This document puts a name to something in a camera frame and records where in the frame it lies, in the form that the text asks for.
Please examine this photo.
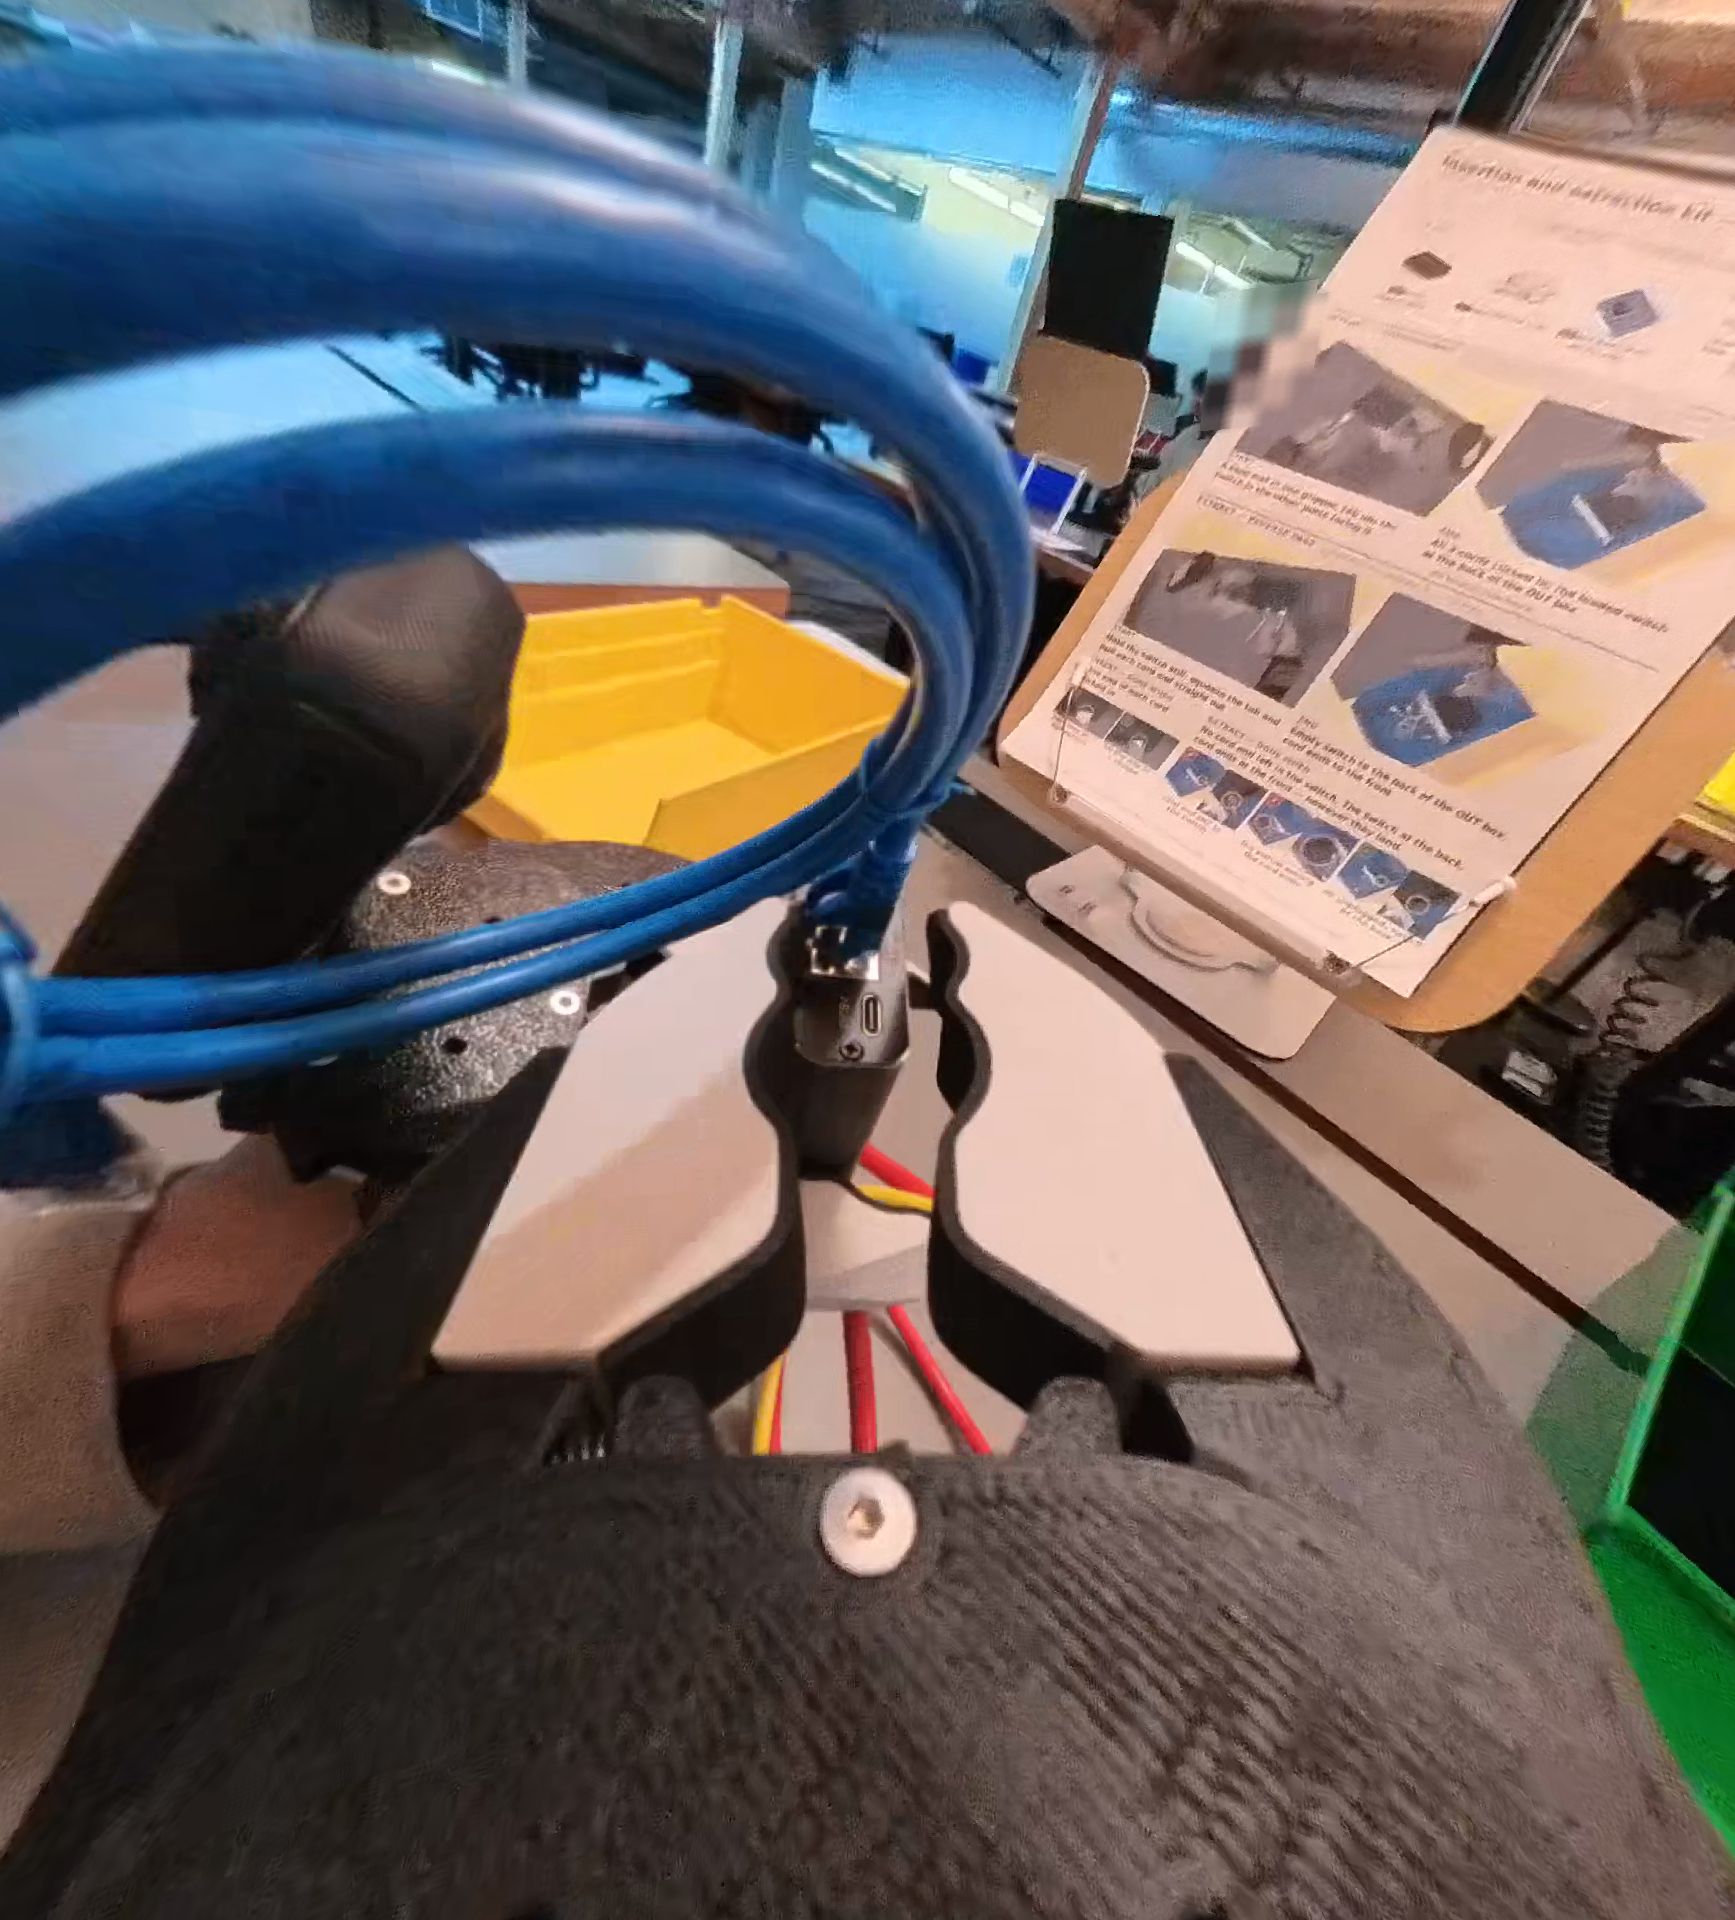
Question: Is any blue ethernet cable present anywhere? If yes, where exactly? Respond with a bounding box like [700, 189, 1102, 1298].
[0, 42, 1042, 1191]

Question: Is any wooden sheet stand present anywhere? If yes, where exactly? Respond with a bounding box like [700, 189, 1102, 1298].
[1005, 476, 1735, 1036]
[1013, 333, 1154, 494]

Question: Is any person's left forearm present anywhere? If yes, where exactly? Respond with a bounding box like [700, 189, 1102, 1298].
[0, 1182, 166, 1593]

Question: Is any yellow ethernet cable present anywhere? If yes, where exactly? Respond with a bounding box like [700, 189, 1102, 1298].
[746, 1178, 937, 1458]

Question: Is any black pole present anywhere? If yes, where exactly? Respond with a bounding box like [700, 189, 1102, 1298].
[1453, 0, 1594, 142]

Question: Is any green plastic bin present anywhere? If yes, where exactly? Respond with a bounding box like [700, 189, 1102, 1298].
[1585, 1163, 1735, 1920]

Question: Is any black monitor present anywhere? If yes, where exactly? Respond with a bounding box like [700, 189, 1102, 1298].
[1042, 192, 1177, 362]

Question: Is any red ethernet cable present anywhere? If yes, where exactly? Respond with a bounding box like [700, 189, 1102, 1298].
[765, 1141, 992, 1458]

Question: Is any black ethernet splitter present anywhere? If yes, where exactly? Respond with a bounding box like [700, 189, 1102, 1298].
[779, 897, 918, 1175]

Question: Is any yellow plastic bin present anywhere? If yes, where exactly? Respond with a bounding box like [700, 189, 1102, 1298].
[459, 596, 911, 867]

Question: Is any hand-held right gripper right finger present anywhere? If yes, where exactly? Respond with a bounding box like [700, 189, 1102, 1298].
[928, 905, 1305, 1419]

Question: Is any printed instruction sheet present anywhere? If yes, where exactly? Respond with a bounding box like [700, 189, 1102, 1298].
[997, 126, 1735, 1003]

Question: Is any black flat pad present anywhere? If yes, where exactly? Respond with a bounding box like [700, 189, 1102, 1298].
[941, 762, 1074, 892]

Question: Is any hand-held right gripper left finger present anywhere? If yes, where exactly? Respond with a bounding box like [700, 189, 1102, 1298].
[426, 897, 807, 1404]

